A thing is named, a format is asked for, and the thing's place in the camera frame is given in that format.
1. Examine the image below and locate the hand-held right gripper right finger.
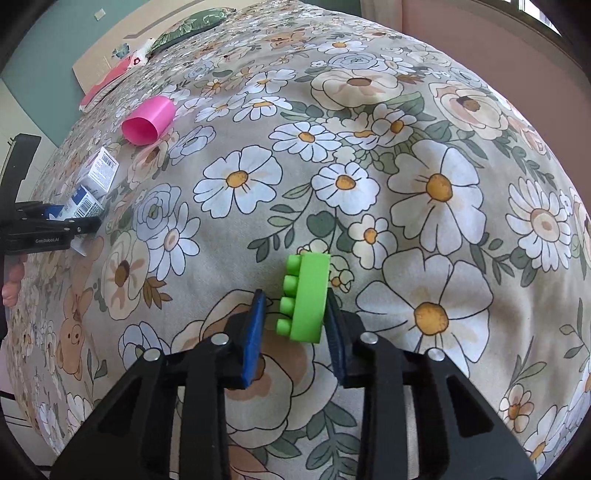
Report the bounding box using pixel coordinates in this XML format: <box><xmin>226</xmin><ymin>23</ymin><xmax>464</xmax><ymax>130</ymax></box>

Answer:
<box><xmin>323</xmin><ymin>292</ymin><xmax>539</xmax><ymax>480</ymax></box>

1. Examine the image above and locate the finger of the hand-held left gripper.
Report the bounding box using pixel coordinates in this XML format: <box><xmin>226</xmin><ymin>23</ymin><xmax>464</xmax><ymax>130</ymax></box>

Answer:
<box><xmin>15</xmin><ymin>201</ymin><xmax>64</xmax><ymax>220</ymax></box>
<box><xmin>14</xmin><ymin>215</ymin><xmax>103</xmax><ymax>238</ymax></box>

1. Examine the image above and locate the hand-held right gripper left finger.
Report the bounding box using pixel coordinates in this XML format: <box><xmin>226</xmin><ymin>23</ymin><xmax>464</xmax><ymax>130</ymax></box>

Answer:
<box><xmin>50</xmin><ymin>288</ymin><xmax>267</xmax><ymax>480</ymax></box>

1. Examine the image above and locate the blue and white carton box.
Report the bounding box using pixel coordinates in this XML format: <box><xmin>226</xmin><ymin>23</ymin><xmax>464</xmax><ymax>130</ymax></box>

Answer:
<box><xmin>59</xmin><ymin>184</ymin><xmax>106</xmax><ymax>257</ymax></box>

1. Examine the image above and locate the green toy building block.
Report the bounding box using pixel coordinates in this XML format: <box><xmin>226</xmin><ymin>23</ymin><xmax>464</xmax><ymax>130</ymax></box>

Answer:
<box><xmin>276</xmin><ymin>253</ymin><xmax>332</xmax><ymax>344</ymax></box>

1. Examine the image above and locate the person's left hand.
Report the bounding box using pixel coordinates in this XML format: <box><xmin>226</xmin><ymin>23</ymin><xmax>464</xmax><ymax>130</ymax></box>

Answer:
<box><xmin>1</xmin><ymin>261</ymin><xmax>25</xmax><ymax>308</ymax></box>

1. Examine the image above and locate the pink plastic cup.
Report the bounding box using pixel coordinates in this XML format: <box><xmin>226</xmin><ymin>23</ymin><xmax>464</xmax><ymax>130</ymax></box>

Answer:
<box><xmin>121</xmin><ymin>95</ymin><xmax>177</xmax><ymax>147</ymax></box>

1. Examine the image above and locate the pink and white pillow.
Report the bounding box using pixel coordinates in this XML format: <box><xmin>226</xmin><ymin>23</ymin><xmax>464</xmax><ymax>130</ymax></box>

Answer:
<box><xmin>78</xmin><ymin>41</ymin><xmax>151</xmax><ymax>114</ymax></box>

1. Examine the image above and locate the beige wooden bed headboard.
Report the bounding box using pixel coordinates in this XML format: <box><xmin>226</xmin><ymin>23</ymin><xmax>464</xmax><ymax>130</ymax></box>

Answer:
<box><xmin>73</xmin><ymin>28</ymin><xmax>155</xmax><ymax>93</ymax></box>

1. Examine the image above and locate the floral printed duvet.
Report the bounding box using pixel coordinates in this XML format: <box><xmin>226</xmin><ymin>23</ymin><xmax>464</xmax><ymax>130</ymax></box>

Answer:
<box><xmin>7</xmin><ymin>0</ymin><xmax>591</xmax><ymax>480</ymax></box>

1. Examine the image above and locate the green floral pillow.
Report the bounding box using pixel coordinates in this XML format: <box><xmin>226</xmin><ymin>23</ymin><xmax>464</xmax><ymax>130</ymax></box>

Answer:
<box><xmin>147</xmin><ymin>6</ymin><xmax>237</xmax><ymax>54</ymax></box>

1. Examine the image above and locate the beige curtain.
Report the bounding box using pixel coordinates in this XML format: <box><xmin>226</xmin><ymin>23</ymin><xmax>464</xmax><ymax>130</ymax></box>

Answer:
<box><xmin>359</xmin><ymin>0</ymin><xmax>403</xmax><ymax>23</ymax></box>

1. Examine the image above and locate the window with dark frame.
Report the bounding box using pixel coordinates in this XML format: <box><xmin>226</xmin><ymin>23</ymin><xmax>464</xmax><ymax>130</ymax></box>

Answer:
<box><xmin>512</xmin><ymin>0</ymin><xmax>566</xmax><ymax>35</ymax></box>

